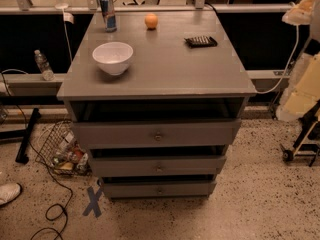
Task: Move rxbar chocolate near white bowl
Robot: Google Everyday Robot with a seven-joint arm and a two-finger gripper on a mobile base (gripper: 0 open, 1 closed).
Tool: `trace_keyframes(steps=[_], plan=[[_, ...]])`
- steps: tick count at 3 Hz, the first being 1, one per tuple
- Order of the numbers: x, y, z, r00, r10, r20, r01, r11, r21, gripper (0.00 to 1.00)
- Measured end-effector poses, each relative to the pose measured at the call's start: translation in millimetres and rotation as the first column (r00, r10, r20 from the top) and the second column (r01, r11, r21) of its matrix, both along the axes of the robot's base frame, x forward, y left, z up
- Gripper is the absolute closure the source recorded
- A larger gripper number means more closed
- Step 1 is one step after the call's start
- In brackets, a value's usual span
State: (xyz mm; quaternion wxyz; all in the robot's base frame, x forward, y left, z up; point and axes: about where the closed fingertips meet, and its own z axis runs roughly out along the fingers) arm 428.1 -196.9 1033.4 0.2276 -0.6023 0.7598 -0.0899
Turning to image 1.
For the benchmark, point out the blue tape cross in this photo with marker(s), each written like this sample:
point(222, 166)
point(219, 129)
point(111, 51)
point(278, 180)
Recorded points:
point(93, 205)

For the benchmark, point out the grey drawer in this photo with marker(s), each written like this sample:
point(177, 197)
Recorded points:
point(158, 189)
point(155, 134)
point(157, 166)

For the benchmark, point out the blue red energy drink can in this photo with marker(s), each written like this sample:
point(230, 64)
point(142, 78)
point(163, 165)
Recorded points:
point(108, 13)

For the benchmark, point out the orange fruit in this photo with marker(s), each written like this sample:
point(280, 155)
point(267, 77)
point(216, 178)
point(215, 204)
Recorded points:
point(151, 21)

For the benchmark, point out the black metal stand leg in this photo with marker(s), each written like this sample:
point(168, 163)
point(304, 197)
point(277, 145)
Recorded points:
point(22, 157)

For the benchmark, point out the top grey drawer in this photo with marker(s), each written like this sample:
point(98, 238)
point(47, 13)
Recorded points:
point(155, 134)

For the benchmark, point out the grey drawer cabinet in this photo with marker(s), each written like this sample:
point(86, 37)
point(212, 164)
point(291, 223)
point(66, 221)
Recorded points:
point(167, 81)

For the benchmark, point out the middle grey drawer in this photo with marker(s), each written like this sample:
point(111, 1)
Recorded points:
point(157, 166)

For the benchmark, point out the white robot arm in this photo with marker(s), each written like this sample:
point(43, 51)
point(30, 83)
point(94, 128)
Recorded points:
point(302, 95)

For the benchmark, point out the white ceramic bowl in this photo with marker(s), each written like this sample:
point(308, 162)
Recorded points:
point(113, 58)

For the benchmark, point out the clear plastic water bottle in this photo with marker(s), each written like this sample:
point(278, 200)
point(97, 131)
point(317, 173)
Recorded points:
point(43, 65)

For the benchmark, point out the wire basket with snacks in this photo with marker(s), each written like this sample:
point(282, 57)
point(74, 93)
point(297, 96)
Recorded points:
point(61, 152)

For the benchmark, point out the bottom grey drawer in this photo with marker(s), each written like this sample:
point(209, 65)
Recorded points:
point(158, 189)

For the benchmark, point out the white shoe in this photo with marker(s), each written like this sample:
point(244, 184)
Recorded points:
point(9, 192)

